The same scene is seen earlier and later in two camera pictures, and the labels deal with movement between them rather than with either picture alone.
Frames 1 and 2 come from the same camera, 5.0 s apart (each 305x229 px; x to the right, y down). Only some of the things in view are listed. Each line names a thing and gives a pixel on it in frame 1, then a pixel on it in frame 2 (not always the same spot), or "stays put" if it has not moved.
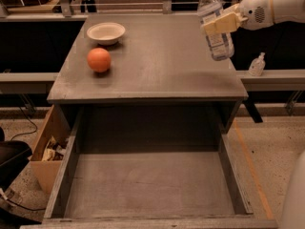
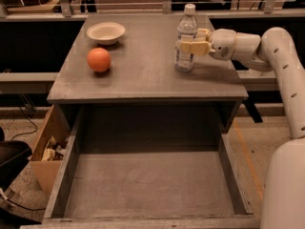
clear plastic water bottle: (221, 43) to (187, 32)
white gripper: (254, 12) to (223, 44)
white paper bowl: (106, 33) stays put
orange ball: (98, 59) stays put
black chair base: (14, 156) stays put
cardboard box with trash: (50, 151) stays put
